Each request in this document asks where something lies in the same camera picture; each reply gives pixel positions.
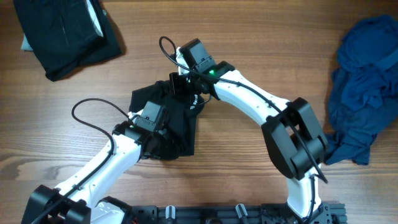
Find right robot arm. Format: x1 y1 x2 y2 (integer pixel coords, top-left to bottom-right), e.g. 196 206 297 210
167 39 328 223

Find folded grey garment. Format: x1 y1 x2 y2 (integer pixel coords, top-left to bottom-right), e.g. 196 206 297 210
21 35 33 52

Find black mounting rail base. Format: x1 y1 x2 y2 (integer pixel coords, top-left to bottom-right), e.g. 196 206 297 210
126 202 348 224

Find black t-shirt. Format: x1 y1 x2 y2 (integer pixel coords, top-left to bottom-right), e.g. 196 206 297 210
129 81 205 160

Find blue garment pile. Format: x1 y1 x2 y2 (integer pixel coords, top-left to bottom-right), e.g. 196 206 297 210
325 15 397 166

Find folded black garment stack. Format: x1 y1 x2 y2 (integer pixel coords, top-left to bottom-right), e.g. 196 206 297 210
13 0 122 82

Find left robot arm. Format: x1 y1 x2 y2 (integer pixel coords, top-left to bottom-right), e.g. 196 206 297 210
22 101 175 223

